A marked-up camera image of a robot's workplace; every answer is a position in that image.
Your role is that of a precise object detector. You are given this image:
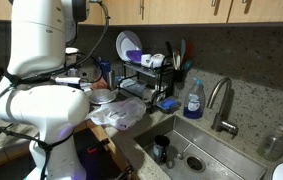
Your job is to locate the blue sponge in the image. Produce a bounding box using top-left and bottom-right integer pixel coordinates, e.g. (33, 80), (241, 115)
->
(156, 96), (182, 115)

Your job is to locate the black wire dish rack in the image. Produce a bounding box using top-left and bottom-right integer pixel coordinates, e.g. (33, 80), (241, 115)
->
(117, 59), (177, 115)

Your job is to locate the clear plastic container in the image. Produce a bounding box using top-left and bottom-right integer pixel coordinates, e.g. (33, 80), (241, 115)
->
(119, 78), (148, 98)

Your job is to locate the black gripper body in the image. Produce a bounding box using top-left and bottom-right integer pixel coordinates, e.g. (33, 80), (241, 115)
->
(65, 53), (81, 78)

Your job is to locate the red handled clamp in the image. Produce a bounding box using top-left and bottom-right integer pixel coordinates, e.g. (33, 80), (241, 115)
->
(86, 139), (111, 155)

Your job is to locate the red spatula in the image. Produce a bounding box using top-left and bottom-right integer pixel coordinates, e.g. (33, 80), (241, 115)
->
(184, 39), (194, 63)

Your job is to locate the black cooking utensil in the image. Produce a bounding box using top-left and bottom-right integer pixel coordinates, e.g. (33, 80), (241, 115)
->
(164, 40), (175, 62)

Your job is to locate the white mug with red print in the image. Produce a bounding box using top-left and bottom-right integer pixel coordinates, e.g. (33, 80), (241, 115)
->
(149, 53), (167, 69)

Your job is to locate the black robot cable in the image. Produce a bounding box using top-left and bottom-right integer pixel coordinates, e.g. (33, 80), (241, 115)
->
(0, 0), (113, 180)

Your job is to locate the small white plate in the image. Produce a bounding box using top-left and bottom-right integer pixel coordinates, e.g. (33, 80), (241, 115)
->
(88, 92), (118, 106)

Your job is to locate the purple bowl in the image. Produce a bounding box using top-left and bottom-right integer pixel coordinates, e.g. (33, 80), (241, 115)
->
(125, 49), (144, 65)

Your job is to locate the blue dish soap bottle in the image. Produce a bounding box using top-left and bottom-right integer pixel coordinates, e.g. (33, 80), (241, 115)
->
(183, 78), (206, 120)

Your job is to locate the grey metal tumbler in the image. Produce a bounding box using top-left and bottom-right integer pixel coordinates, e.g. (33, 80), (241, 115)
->
(106, 69), (116, 90)

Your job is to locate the brushed metal faucet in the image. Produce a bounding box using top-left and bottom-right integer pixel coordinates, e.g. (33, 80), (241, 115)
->
(206, 77), (240, 136)

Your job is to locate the plain white cup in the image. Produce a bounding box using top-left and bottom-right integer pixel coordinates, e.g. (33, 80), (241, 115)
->
(140, 53), (153, 68)

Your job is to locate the black mug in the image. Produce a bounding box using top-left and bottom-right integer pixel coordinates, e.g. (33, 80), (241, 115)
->
(152, 134), (171, 165)

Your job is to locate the teal handled utensil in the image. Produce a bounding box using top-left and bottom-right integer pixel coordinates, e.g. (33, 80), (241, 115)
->
(182, 59), (194, 72)

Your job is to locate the white plastic utensil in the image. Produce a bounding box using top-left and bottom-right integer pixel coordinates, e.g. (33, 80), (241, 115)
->
(172, 49), (182, 71)

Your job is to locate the white plastic bag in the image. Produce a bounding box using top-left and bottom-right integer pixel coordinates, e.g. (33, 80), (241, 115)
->
(88, 96), (148, 132)

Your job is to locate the blue spatula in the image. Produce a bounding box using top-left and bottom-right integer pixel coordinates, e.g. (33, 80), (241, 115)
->
(179, 38), (187, 63)

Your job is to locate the black utensil holder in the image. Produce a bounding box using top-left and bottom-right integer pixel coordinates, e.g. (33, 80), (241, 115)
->
(174, 68), (188, 91)

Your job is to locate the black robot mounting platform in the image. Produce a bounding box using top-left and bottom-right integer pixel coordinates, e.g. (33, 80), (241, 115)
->
(72, 128), (133, 180)

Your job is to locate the dark blue bottle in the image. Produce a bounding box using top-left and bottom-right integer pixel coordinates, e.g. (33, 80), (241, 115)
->
(94, 57), (112, 83)

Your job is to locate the large white plate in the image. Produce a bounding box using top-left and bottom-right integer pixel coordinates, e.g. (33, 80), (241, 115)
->
(115, 30), (144, 63)

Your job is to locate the clear glass on counter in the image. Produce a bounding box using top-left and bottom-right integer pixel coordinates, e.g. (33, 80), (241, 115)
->
(256, 128), (283, 162)

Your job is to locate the stainless steel sink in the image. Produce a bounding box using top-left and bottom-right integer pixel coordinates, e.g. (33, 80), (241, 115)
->
(134, 114), (268, 180)

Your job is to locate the metal cabinet handle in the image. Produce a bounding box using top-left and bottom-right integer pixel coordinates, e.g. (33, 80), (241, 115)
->
(210, 0), (222, 17)
(138, 0), (146, 21)

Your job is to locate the reddish brown object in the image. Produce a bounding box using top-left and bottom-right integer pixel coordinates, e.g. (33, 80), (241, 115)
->
(90, 77), (111, 91)

